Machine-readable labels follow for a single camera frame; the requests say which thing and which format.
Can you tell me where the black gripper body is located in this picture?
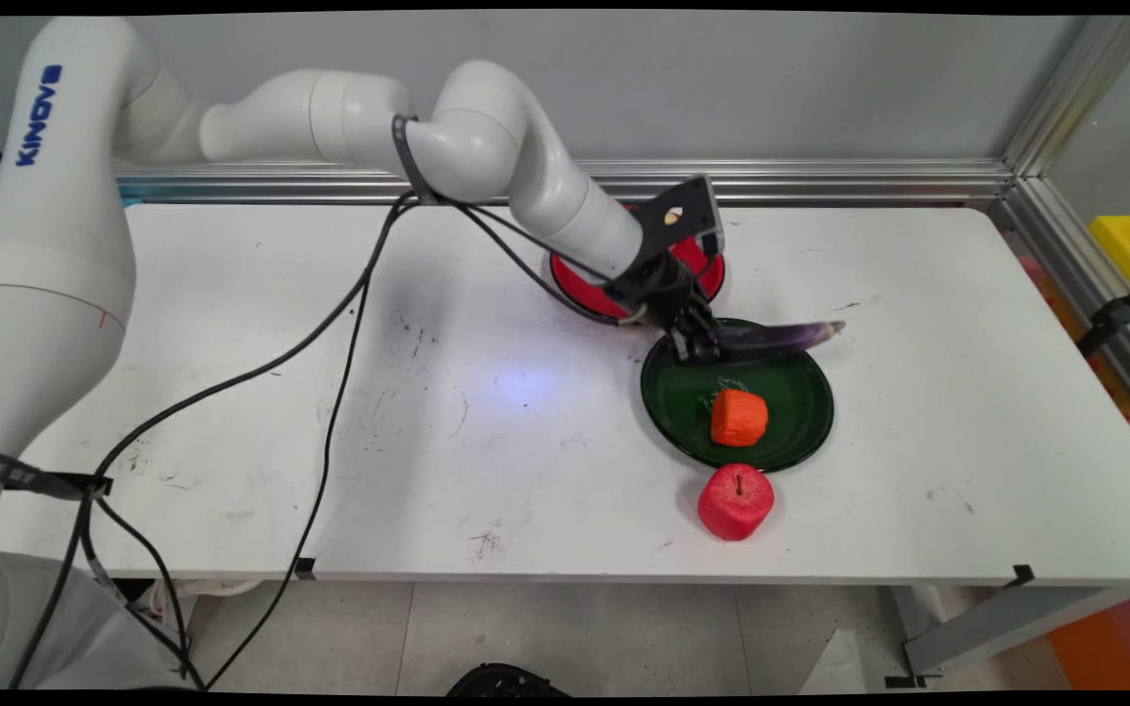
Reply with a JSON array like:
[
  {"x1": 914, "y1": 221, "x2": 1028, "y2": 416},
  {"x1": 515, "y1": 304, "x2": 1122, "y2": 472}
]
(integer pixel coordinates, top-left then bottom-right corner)
[{"x1": 612, "y1": 249, "x2": 720, "y2": 331}]

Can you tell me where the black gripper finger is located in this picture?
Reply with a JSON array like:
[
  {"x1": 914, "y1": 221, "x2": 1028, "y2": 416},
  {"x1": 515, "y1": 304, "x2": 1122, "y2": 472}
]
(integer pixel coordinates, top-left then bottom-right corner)
[
  {"x1": 693, "y1": 306, "x2": 724, "y2": 364},
  {"x1": 667, "y1": 316, "x2": 700, "y2": 367}
]

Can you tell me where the purple eggplant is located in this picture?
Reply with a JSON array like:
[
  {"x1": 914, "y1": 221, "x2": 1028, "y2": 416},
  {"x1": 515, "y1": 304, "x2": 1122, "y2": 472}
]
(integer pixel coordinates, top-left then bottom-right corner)
[{"x1": 712, "y1": 320, "x2": 847, "y2": 358}]

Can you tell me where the red plate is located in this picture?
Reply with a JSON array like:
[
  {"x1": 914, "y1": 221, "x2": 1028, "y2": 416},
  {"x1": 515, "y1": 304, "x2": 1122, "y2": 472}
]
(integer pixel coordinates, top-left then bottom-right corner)
[{"x1": 549, "y1": 231, "x2": 727, "y2": 324}]

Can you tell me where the orange carrot piece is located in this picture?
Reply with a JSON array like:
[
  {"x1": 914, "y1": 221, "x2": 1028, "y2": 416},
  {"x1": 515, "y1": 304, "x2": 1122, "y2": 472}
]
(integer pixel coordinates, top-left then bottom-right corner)
[{"x1": 710, "y1": 388, "x2": 770, "y2": 449}]

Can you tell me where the dark green plate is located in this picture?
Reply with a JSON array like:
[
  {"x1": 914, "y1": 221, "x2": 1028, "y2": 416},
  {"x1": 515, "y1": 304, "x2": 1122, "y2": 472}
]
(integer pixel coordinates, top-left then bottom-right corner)
[{"x1": 640, "y1": 317, "x2": 836, "y2": 475}]

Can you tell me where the red apple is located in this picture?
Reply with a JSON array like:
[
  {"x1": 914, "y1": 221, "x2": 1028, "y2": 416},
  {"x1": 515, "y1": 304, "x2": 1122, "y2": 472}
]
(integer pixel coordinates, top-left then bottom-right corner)
[{"x1": 698, "y1": 463, "x2": 776, "y2": 542}]

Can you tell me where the black round object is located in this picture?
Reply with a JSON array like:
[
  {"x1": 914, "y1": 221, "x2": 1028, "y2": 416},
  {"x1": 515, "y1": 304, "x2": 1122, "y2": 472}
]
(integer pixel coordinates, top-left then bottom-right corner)
[{"x1": 445, "y1": 663, "x2": 572, "y2": 698}]

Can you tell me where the grey table leg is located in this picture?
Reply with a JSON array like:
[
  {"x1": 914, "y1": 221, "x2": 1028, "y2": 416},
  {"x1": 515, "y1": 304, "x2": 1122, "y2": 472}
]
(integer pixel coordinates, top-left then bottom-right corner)
[{"x1": 884, "y1": 585, "x2": 1120, "y2": 688}]

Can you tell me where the orange box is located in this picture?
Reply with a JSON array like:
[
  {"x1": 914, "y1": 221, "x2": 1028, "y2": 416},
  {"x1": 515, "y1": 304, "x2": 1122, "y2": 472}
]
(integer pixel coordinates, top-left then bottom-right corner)
[{"x1": 1046, "y1": 588, "x2": 1130, "y2": 690}]

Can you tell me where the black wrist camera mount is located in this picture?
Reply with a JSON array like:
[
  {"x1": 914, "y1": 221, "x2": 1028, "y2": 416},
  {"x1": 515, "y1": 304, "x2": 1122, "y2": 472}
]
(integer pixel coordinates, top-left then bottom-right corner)
[{"x1": 638, "y1": 176, "x2": 727, "y2": 262}]

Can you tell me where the horizontal aluminium frame rail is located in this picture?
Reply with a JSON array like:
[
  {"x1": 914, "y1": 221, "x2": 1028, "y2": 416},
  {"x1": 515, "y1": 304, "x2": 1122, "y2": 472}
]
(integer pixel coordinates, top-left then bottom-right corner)
[{"x1": 0, "y1": 159, "x2": 1017, "y2": 206}]

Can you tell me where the grey velcro strap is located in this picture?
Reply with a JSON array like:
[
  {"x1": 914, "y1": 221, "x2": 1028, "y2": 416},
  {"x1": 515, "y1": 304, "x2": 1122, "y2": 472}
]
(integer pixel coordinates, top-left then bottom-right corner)
[
  {"x1": 391, "y1": 115, "x2": 440, "y2": 204},
  {"x1": 0, "y1": 448, "x2": 116, "y2": 502}
]

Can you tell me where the black cable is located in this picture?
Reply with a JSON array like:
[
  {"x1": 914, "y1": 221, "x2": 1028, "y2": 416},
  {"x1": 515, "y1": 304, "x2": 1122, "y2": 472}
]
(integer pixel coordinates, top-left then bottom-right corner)
[
  {"x1": 6, "y1": 191, "x2": 625, "y2": 690},
  {"x1": 197, "y1": 191, "x2": 640, "y2": 690}
]

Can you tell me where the sideways aluminium frame rail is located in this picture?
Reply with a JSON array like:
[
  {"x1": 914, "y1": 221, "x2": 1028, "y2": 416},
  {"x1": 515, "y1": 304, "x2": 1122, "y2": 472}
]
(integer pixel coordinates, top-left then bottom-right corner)
[{"x1": 992, "y1": 176, "x2": 1130, "y2": 437}]

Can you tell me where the upright aluminium frame post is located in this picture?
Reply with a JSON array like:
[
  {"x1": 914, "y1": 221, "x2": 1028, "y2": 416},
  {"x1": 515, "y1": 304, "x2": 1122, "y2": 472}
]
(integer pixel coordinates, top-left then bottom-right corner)
[{"x1": 1002, "y1": 15, "x2": 1130, "y2": 179}]

